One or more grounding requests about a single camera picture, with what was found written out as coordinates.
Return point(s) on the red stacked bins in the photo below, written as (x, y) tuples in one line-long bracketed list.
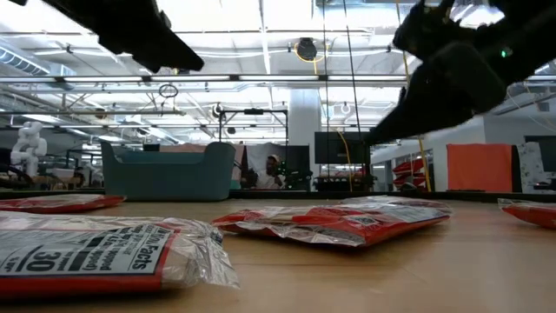
[(408, 167)]

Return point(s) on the person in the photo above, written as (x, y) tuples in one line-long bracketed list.
[(271, 165)]

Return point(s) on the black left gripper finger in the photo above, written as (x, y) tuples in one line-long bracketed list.
[(169, 56)]

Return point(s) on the white round pillar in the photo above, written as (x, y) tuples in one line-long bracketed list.
[(304, 117)]

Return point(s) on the orange fabric panel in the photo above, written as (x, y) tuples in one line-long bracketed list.
[(478, 167)]

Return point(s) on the distant cluttered lab bench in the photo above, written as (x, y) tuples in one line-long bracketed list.
[(69, 174)]

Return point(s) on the silver ceiling duct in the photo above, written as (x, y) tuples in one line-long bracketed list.
[(530, 93)]

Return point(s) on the red Orville popcorn bag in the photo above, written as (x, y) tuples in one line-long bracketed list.
[(534, 215), (391, 201), (56, 204), (347, 228), (87, 256)]

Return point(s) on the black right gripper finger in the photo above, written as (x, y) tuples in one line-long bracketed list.
[(412, 121), (401, 97)]

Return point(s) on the black table frame rail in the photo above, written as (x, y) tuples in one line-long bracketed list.
[(469, 195)]

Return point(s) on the teal plastic basket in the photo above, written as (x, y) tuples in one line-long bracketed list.
[(169, 178)]

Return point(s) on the black tall stand frame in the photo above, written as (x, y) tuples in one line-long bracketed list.
[(254, 111)]

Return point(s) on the white patterned board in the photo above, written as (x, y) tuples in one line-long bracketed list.
[(527, 165)]

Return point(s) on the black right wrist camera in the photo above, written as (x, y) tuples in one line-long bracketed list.
[(425, 35)]

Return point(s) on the white fabric panel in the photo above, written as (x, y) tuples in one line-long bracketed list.
[(256, 152)]

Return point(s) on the black upright panel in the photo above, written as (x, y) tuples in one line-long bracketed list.
[(297, 154)]

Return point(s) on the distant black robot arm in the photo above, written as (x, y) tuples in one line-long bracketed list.
[(299, 176)]

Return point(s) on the distant dark equipment table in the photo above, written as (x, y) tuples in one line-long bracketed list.
[(343, 182)]

